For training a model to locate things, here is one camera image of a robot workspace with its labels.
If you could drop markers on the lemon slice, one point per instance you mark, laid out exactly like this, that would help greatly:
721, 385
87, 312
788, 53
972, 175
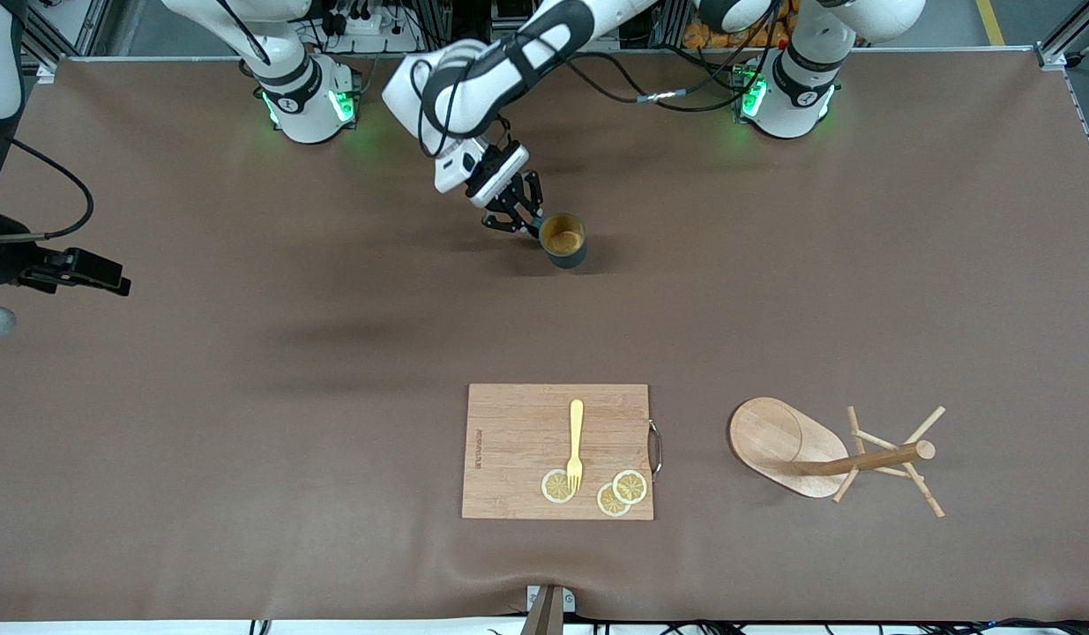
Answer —
553, 488
632, 487
607, 504

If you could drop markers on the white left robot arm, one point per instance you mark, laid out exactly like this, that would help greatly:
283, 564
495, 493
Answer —
473, 88

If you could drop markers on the dark teal cup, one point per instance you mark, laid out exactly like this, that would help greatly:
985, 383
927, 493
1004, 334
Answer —
566, 251

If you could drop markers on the brown table cover sheet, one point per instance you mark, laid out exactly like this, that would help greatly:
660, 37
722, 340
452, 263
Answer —
773, 265

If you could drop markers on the wooden mug tree rack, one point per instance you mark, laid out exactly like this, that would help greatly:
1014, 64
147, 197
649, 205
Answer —
773, 441

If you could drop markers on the wooden cutting board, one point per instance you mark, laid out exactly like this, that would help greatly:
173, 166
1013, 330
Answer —
518, 423

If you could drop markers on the camera mount post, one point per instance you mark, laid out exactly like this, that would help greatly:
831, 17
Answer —
544, 617

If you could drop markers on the aluminium frame profile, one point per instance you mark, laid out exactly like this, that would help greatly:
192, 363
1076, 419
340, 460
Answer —
1060, 44
46, 40

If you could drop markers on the yellow plastic fork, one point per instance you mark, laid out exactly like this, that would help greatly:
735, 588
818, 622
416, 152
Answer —
577, 423

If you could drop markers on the white power strip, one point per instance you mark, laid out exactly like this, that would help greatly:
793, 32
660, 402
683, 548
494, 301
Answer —
368, 26

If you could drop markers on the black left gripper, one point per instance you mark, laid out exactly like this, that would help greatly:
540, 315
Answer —
511, 208

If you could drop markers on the orange snack bag pile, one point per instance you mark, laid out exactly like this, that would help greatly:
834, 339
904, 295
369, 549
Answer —
712, 37

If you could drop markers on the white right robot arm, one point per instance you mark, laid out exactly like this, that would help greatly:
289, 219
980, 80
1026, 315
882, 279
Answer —
302, 106

